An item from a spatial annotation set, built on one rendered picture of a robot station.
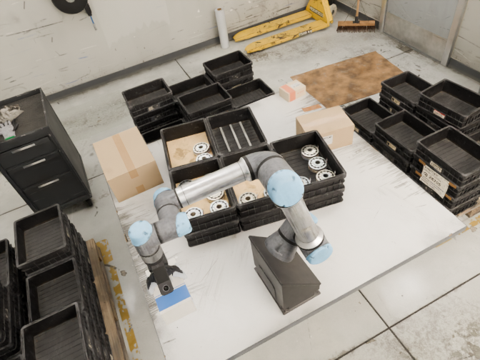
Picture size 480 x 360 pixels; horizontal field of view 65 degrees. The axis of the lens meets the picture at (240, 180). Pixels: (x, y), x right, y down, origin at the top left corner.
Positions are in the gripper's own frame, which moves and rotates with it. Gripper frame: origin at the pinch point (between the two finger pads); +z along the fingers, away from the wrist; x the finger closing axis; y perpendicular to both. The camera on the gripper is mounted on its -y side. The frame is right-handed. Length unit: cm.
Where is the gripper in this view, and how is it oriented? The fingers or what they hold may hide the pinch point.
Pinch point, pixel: (169, 288)
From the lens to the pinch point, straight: 151.0
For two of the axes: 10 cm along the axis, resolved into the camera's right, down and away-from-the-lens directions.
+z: 1.3, 6.9, 7.1
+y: -4.3, -6.1, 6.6
